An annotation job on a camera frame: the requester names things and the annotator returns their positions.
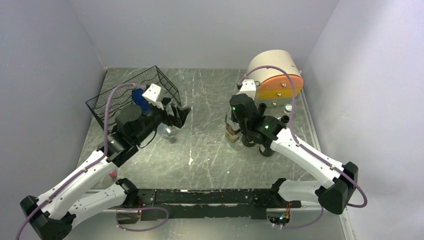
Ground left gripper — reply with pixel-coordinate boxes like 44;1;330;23
134;97;191;144

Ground small clear glass bottle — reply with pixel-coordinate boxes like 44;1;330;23
157;123;176;139

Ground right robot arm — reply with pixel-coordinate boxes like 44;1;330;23
229;93;359;215

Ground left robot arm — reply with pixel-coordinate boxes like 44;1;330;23
20;104;191;240

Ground dark green wine bottle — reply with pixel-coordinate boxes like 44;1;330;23
241;103;267;148

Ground olive green wine bottle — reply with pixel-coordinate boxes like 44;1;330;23
259;115;290;157

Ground clear bottle silver cap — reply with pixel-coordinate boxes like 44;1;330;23
283;103;295;116

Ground pink eraser block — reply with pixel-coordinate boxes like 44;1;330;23
108;170;118;179

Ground cream round bread box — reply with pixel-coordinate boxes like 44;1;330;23
247;49;304;105

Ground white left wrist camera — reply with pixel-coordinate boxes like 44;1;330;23
142;83;164;110

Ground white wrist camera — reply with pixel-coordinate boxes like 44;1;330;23
236;79;257;100
142;83;164;110

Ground black wire wine rack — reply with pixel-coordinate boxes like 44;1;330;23
85;65;182;133

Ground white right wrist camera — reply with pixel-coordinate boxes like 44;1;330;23
236;79;257;100

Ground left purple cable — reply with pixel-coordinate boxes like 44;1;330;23
14;82;147;240

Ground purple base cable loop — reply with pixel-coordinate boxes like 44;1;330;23
115;206;170;233

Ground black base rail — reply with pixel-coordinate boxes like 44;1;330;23
117;178;302;221

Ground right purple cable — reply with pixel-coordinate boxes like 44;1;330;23
237;64;369;230

